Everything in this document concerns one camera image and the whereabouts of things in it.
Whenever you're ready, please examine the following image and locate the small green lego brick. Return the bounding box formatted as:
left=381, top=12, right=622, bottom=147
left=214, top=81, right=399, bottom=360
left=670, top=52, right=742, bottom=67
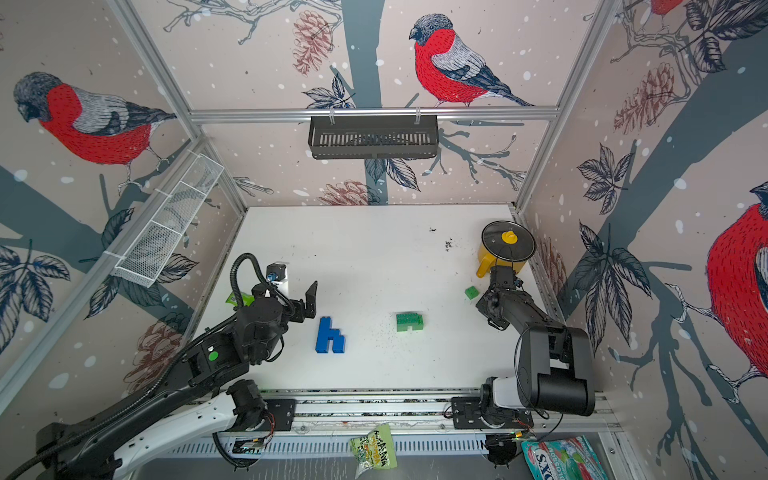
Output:
left=465, top=286, right=479, bottom=300

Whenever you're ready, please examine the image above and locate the long blue lego brick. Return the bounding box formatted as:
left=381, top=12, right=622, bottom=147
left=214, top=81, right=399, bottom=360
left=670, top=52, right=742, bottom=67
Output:
left=315, top=317, right=346, bottom=354

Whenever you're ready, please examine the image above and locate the long green lego brick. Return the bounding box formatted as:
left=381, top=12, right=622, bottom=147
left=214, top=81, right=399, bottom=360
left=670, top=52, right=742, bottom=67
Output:
left=395, top=312, right=424, bottom=333

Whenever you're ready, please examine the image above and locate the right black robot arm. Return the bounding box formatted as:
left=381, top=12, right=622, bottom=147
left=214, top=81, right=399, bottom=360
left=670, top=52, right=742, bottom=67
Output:
left=477, top=266, right=596, bottom=425

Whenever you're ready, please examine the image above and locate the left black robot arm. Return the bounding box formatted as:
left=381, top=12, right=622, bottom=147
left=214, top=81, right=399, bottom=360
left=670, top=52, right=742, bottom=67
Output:
left=8, top=283, right=318, bottom=479

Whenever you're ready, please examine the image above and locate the green snack packet on table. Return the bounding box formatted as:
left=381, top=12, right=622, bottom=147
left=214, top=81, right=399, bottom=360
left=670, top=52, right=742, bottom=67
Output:
left=226, top=292, right=255, bottom=307

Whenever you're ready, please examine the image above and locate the yellow pot with glass lid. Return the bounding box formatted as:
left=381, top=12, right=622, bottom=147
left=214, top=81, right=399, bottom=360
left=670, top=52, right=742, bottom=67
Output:
left=476, top=220, right=537, bottom=278

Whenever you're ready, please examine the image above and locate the green snack bag front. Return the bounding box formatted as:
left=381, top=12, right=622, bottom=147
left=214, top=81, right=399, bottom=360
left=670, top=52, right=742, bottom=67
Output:
left=349, top=424, right=398, bottom=479

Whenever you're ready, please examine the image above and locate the colourful wipes pack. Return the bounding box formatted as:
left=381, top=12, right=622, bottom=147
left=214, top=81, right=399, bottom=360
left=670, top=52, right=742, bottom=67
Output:
left=521, top=435, right=609, bottom=480

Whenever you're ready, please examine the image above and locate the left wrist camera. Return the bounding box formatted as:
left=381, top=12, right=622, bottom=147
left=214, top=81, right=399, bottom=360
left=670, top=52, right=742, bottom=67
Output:
left=265, top=263, right=289, bottom=297

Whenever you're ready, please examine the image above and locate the white wire mesh basket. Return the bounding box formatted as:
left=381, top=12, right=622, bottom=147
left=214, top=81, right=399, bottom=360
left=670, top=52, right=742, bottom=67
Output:
left=112, top=153, right=224, bottom=288

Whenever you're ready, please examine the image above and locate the black wire shelf basket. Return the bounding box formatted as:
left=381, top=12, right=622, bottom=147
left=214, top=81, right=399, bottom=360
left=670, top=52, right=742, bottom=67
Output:
left=308, top=115, right=439, bottom=160

